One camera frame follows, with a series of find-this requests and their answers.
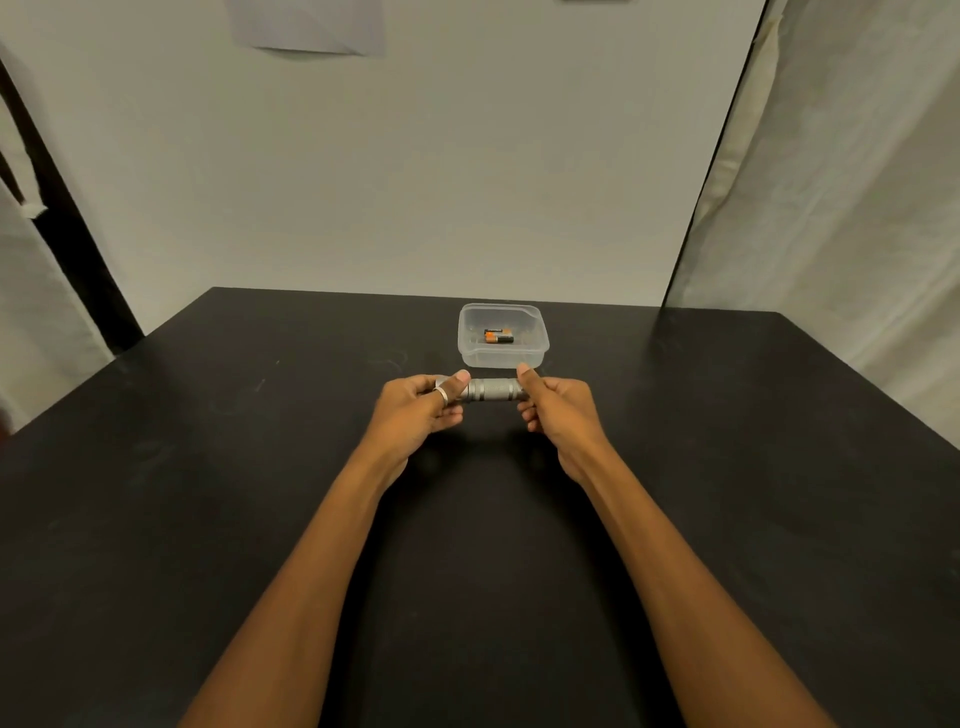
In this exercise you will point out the person's right forearm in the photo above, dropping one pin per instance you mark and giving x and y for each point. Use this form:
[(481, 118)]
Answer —
[(675, 600)]

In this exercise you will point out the person's right hand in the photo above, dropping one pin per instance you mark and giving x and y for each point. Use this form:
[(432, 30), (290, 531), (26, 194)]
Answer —
[(562, 416)]

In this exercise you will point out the clear plastic container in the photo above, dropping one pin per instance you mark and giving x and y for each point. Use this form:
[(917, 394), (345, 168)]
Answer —
[(502, 336)]

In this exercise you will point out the person's right thumb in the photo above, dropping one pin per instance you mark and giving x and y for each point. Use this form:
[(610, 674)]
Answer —
[(531, 381)]

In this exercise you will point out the silver metal flashlight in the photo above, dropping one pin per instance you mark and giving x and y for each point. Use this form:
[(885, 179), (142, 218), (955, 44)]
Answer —
[(491, 389)]

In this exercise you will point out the person's left thumb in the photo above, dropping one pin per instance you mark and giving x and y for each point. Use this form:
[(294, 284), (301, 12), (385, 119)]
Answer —
[(450, 388)]

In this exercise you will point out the white fabric curtain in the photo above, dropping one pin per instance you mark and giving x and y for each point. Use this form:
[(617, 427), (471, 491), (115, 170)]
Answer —
[(840, 210), (37, 300)]

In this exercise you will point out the person's left hand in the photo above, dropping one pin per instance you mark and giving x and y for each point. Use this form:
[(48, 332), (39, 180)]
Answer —
[(409, 412)]

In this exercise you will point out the person's left forearm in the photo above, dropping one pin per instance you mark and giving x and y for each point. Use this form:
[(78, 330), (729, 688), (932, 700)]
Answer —
[(300, 600)]

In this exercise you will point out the orange and black battery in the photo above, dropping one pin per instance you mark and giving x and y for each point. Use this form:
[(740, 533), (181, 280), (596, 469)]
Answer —
[(498, 337)]

